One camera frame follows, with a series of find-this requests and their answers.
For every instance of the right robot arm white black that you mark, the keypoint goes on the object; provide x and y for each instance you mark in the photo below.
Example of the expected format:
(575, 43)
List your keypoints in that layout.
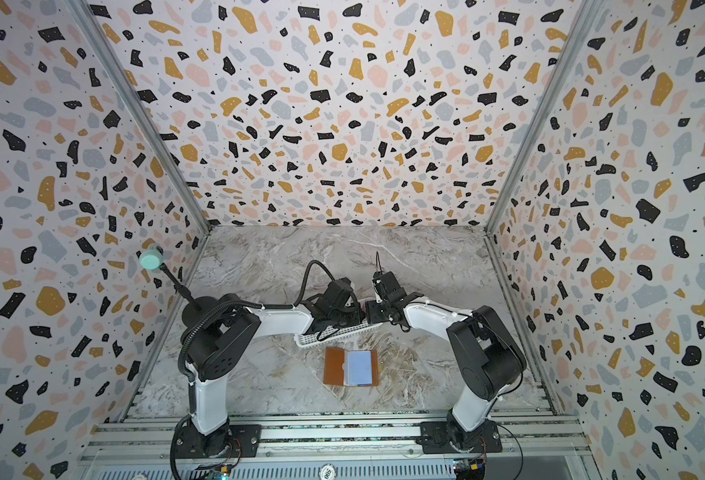
(489, 360)

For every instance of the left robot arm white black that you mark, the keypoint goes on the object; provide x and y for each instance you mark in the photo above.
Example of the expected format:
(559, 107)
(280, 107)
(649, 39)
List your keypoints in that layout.
(218, 332)

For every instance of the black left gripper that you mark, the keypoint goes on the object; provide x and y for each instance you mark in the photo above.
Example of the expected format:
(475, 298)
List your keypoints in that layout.
(358, 310)

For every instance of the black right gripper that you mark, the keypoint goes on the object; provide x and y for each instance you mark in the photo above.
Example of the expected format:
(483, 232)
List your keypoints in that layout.
(379, 310)

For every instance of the aluminium corner post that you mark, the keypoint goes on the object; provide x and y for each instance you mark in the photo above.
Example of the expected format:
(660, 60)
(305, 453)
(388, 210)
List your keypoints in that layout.
(96, 39)
(583, 22)

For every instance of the brown leather card holder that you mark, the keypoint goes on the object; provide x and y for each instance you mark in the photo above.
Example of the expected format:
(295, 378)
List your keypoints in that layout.
(351, 368)

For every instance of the aluminium corner post right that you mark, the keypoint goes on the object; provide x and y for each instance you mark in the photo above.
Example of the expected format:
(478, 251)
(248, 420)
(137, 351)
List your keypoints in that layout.
(583, 22)

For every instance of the aluminium corner post left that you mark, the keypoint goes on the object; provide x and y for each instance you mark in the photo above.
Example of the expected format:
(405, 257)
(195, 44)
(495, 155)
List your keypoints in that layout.
(96, 39)

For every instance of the white plastic slotted basket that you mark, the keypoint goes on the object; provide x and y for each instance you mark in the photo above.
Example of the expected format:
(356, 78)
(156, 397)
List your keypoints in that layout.
(328, 337)

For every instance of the black stand with green ball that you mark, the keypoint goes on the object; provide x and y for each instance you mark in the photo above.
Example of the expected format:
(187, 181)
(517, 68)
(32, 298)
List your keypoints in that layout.
(152, 259)

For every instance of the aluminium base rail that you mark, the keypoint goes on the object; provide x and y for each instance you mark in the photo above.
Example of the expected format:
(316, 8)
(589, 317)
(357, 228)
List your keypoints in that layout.
(524, 444)

